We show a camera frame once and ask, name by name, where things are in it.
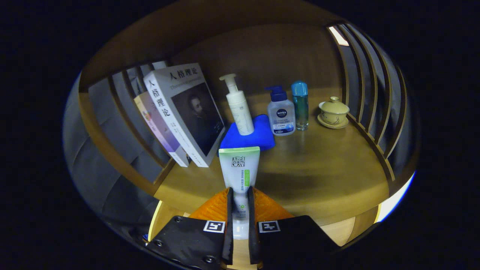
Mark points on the thick white book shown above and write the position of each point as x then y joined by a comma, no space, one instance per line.
187,112

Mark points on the white and green tube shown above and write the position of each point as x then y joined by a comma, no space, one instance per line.
240,168

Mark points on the brown wooden cabinet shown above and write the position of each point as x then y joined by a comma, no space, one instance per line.
262,48

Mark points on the white table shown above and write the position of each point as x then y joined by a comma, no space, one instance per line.
393,202

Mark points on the yellow ceramic saucer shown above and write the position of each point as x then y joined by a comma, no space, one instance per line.
332,125

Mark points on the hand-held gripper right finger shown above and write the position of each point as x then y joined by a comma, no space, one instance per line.
292,240

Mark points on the tall white pump bottle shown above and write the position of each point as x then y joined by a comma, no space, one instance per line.
242,112

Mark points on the yellow lidded teacup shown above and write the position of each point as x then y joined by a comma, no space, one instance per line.
333,110

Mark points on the wooden countertop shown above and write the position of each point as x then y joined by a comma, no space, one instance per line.
318,168

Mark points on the white bottle with blue pump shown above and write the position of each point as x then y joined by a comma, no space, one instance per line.
281,116

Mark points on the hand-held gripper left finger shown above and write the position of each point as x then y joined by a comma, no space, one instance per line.
191,240

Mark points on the teal clear bottle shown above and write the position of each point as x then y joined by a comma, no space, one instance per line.
300,108

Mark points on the blue folded cloth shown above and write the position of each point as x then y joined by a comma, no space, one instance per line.
258,138

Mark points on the thin purple book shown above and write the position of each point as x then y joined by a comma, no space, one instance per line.
157,127

